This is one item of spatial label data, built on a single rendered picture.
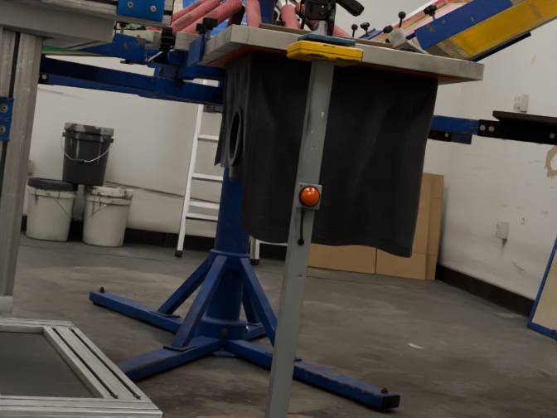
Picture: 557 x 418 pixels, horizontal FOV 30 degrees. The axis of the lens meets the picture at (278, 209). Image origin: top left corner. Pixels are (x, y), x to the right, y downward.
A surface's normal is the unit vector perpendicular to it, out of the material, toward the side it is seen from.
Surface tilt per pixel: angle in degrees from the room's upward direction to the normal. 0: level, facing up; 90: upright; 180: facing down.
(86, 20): 90
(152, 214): 90
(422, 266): 72
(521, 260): 90
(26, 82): 90
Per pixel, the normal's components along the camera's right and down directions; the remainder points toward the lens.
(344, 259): 0.22, -0.18
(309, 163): 0.19, 0.07
